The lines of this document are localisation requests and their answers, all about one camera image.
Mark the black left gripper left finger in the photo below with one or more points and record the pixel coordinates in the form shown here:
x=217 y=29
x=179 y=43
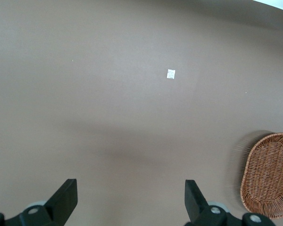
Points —
x=59 y=207

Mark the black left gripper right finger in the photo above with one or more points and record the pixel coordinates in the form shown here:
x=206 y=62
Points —
x=198 y=207

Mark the brown wicker basket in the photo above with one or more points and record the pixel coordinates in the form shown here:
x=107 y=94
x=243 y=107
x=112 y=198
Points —
x=268 y=176

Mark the small white packet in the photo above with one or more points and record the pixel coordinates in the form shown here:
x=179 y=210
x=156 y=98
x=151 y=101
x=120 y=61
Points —
x=171 y=74

